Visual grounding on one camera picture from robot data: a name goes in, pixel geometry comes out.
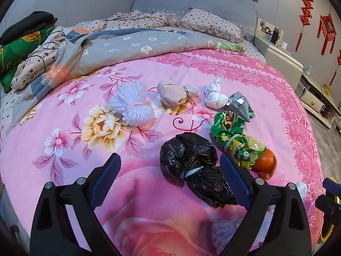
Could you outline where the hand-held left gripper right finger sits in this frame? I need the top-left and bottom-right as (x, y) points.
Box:
(220, 154), (312, 256)

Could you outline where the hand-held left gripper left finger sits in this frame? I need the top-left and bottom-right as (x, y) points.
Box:
(30, 153), (126, 256)

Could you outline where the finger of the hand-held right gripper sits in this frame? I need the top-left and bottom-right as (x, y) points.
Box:
(315, 177), (341, 220)

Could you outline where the yellow round bin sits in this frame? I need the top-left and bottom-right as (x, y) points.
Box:
(320, 176), (341, 246)

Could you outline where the green snack bag bundle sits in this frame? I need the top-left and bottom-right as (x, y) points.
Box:
(210, 111), (267, 170)

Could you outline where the black plastic bag bundle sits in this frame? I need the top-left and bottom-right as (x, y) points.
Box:
(159, 132), (239, 209)

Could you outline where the silver and green snack packet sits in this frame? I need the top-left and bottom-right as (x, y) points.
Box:
(223, 91), (256, 122)

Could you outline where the small white foam net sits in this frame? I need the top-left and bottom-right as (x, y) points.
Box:
(295, 181), (307, 200)

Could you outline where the orange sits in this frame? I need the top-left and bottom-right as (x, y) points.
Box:
(252, 148), (277, 180)

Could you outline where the pink floral blanket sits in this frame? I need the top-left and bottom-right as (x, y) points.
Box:
(0, 47), (327, 256)

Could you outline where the white foam net bundle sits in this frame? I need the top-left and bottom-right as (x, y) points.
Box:
(108, 81), (155, 126)

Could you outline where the cream low cabinet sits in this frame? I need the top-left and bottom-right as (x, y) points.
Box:
(296, 73), (341, 128)

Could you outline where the beige stocking bundle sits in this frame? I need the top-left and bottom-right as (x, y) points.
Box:
(157, 80), (200, 106)

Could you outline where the cream nightstand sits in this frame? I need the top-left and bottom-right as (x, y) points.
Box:
(253, 17), (304, 84)

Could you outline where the red knot hanging ornament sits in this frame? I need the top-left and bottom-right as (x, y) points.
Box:
(329, 49), (341, 86)

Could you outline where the grey and polka dot quilt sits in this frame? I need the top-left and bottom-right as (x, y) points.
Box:
(12, 9), (246, 96)

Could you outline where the green floral pillow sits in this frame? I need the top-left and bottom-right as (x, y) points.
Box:
(0, 27), (58, 92)

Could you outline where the white framed box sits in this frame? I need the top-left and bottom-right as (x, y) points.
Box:
(257, 19), (284, 46)

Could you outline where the polka dot pillow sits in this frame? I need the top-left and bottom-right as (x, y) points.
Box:
(178, 8), (247, 43)

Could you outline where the red tasselled hanging ornament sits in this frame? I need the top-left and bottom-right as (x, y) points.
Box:
(317, 13), (337, 55)

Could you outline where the black cloth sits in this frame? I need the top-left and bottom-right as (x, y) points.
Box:
(0, 11), (58, 46)

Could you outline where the red paper-cut hanging ornament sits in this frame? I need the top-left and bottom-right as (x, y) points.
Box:
(295, 0), (313, 52)

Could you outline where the grey bed headboard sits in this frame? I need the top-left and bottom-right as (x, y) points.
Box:
(132, 0), (259, 32)

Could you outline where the thin black cable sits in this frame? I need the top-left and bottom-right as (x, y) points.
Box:
(29, 31), (67, 71)

